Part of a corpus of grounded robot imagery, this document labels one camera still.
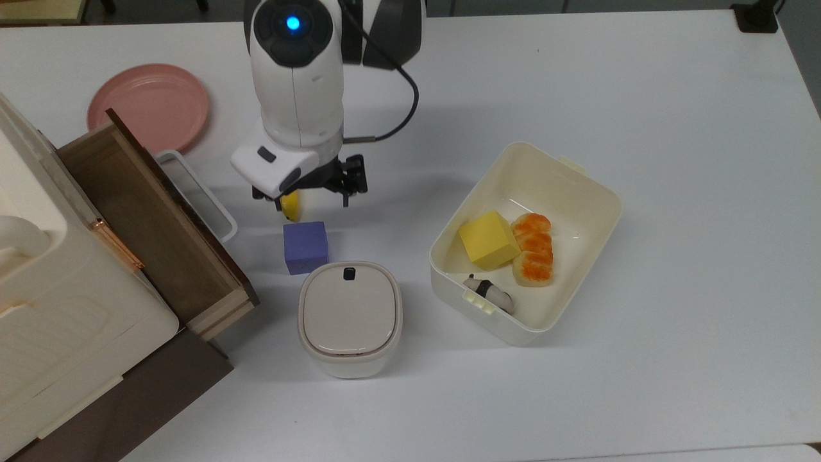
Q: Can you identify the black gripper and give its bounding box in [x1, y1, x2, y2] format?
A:
[251, 154, 370, 208]

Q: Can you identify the cream plastic box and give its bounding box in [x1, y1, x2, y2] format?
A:
[428, 141, 623, 348]

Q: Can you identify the purple cube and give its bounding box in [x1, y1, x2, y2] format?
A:
[283, 221, 330, 276]

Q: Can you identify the cream lidded trash can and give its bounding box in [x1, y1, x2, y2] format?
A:
[297, 261, 404, 379]

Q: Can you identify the brown wooden drawer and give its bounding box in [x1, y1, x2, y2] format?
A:
[56, 108, 260, 342]

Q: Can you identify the pink plate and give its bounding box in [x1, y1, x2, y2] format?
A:
[87, 63, 211, 155]

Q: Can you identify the yellow block toy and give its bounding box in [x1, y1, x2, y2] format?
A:
[458, 210, 522, 271]

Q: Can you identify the black and white sushi toy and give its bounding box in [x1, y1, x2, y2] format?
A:
[462, 274, 516, 316]

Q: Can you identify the orange striped bread toy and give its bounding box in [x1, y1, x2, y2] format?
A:
[510, 212, 555, 288]

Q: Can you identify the cream drawer cabinet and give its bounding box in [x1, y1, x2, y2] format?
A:
[0, 93, 235, 462]

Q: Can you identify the wooden desk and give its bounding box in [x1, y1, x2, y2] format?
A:
[0, 0, 89, 27]

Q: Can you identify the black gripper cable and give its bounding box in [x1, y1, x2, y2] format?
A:
[339, 0, 421, 144]

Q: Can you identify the black camera pole stand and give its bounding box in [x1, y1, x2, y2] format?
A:
[730, 0, 786, 35]

